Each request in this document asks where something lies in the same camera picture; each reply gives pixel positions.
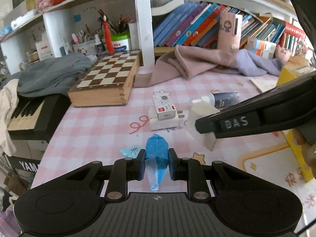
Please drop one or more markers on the pink purple cloth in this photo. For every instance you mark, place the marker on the pink purple cloth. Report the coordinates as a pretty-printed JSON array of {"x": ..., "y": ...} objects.
[{"x": 191, "y": 61}]

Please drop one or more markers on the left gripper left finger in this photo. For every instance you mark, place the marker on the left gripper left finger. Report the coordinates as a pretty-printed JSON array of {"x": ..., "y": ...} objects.
[{"x": 136, "y": 167}]

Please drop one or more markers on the orange blue white box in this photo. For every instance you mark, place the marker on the orange blue white box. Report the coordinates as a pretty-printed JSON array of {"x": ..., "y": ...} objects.
[{"x": 261, "y": 48}]

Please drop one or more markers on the navy spray bottle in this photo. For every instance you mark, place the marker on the navy spray bottle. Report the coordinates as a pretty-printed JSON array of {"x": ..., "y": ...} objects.
[{"x": 219, "y": 100}]

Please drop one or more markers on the pen holder cup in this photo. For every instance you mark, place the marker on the pen holder cup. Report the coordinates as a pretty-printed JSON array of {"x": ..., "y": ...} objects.
[{"x": 87, "y": 48}]

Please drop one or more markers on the small light blue wrapper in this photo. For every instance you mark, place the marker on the small light blue wrapper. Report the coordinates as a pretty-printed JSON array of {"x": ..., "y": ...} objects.
[{"x": 130, "y": 152}]

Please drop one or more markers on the pink pig toy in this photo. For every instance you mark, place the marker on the pink pig toy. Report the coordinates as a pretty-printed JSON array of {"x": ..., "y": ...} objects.
[{"x": 282, "y": 53}]

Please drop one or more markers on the pink cartoon box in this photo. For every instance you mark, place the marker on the pink cartoon box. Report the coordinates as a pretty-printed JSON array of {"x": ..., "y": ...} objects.
[{"x": 229, "y": 34}]

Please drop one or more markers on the white red power adapter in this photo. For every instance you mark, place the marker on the white red power adapter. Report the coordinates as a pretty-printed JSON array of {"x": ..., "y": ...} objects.
[{"x": 163, "y": 114}]

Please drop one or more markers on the white bookshelf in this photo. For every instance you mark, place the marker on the white bookshelf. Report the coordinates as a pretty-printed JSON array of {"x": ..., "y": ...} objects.
[{"x": 62, "y": 20}]

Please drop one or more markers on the grey cloth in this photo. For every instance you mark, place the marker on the grey cloth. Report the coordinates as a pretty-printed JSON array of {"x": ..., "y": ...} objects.
[{"x": 51, "y": 76}]

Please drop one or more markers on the white eraser block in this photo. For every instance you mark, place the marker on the white eraser block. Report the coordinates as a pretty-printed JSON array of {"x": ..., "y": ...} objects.
[{"x": 199, "y": 125}]

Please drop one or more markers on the black keyboard piano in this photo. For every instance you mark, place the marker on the black keyboard piano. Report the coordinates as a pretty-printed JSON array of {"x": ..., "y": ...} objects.
[{"x": 37, "y": 118}]

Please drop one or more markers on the wooden chess board box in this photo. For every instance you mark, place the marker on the wooden chess board box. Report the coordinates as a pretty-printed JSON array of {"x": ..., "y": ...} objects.
[{"x": 108, "y": 82}]

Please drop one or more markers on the white green jar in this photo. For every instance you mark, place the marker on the white green jar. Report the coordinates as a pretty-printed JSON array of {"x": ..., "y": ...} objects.
[{"x": 121, "y": 41}]

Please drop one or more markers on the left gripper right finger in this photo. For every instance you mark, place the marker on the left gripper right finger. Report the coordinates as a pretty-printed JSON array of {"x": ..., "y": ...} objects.
[{"x": 178, "y": 167}]

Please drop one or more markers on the white shirt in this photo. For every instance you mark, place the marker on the white shirt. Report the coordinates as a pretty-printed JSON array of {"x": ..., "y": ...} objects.
[{"x": 9, "y": 102}]

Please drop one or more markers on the red tassel ornament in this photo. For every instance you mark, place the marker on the red tassel ornament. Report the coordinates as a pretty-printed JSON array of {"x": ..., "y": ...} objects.
[{"x": 107, "y": 35}]

